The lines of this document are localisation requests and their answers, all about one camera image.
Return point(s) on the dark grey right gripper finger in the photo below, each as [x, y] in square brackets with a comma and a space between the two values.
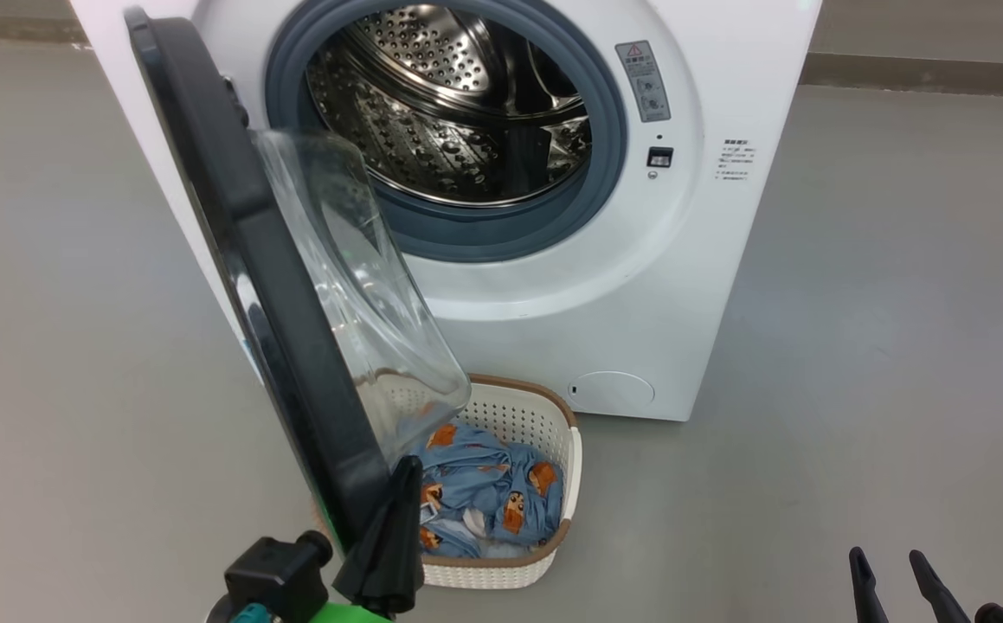
[938, 597]
[866, 593]

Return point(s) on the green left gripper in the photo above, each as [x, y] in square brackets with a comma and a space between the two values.
[350, 614]

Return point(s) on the blue bear print garment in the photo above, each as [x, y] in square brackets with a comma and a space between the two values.
[488, 523]
[475, 463]

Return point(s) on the black round glass washer door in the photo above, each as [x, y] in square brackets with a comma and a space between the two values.
[276, 285]

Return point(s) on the white front-load washing machine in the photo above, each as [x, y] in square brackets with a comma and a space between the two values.
[709, 285]

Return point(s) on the black door latch socket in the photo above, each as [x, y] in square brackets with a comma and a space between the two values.
[659, 157]

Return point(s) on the cream perforated basket brown rim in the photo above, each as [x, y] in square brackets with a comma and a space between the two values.
[518, 415]

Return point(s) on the round white filter cover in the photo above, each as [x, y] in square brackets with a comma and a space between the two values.
[612, 392]

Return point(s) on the perforated steel drum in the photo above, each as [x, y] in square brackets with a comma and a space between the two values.
[432, 130]

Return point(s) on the grey warning sticker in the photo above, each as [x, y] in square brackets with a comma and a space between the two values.
[644, 82]

